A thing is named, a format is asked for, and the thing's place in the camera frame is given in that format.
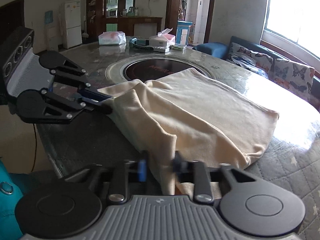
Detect butterfly pillow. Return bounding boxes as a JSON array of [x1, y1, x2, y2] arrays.
[[226, 42, 273, 79], [272, 59, 315, 101]]

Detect butterfly pillow right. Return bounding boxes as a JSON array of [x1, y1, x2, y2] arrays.
[[272, 59, 315, 101]]

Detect white flat box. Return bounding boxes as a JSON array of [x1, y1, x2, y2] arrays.
[[151, 46, 170, 53]]

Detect dark wooden cabinet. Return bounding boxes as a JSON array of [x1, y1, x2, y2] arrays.
[[86, 0, 162, 42]]

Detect black induction cooktop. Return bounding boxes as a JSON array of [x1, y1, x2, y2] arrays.
[[123, 59, 209, 82]]

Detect butterfly pillow left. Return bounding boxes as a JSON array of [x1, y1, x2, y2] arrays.
[[226, 42, 273, 79]]

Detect cream beige garment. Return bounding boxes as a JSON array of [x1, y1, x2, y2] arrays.
[[101, 68, 279, 194]]

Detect flat booklet stack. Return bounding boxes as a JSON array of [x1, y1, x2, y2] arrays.
[[170, 44, 187, 51]]

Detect tissue box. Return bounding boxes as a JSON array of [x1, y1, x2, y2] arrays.
[[149, 28, 176, 48]]

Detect window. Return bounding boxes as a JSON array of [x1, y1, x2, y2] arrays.
[[262, 0, 319, 66]]

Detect plastic wrapped tissue pack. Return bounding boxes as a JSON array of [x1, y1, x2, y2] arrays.
[[98, 31, 126, 46]]

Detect white refrigerator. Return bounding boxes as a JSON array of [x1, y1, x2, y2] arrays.
[[61, 0, 82, 49]]

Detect blue sectional sofa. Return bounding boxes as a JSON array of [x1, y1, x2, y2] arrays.
[[193, 36, 319, 108]]

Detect teal cloth bag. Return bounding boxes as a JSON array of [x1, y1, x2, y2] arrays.
[[0, 161, 34, 239]]

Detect teal black strap device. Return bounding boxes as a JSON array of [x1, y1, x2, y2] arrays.
[[129, 37, 154, 51]]

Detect blue white small cabinet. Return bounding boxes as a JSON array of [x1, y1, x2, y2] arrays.
[[176, 21, 193, 45]]

